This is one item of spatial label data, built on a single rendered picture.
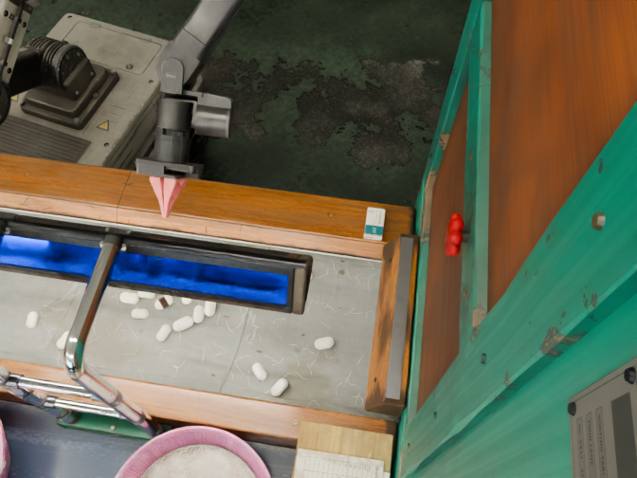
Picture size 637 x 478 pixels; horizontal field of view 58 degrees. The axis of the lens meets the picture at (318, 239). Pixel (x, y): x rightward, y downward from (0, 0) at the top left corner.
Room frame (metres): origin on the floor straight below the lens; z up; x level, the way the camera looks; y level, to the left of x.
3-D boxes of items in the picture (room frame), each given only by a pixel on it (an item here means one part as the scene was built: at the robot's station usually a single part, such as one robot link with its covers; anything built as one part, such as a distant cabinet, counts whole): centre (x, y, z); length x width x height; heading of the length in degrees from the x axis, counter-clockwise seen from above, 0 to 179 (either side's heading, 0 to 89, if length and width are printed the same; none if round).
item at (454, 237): (0.27, -0.13, 1.24); 0.04 x 0.02 x 0.04; 171
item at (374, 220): (0.56, -0.11, 0.77); 0.06 x 0.04 x 0.02; 171
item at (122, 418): (0.27, 0.34, 0.90); 0.20 x 0.19 x 0.45; 81
